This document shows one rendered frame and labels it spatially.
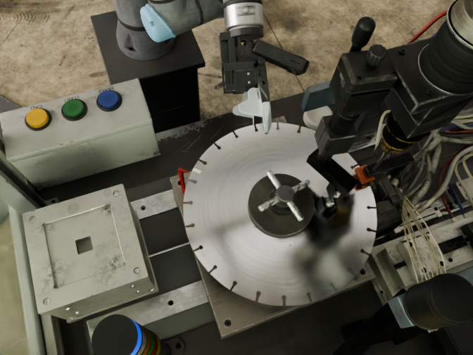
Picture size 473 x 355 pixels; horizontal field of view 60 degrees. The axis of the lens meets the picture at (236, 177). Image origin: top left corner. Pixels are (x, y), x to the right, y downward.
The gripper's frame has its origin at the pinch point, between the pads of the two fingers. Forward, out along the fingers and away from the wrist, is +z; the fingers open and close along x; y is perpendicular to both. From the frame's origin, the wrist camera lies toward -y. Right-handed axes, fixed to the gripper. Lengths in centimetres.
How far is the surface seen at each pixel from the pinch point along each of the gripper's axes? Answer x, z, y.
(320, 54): -126, -32, -52
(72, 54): -130, -42, 70
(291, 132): 7.4, 0.0, -3.9
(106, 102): -2.6, -8.8, 30.6
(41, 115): -1.5, -7.4, 43.0
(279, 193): 19.5, 9.0, 1.3
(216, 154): 9.3, 2.7, 10.3
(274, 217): 17.2, 13.3, 2.0
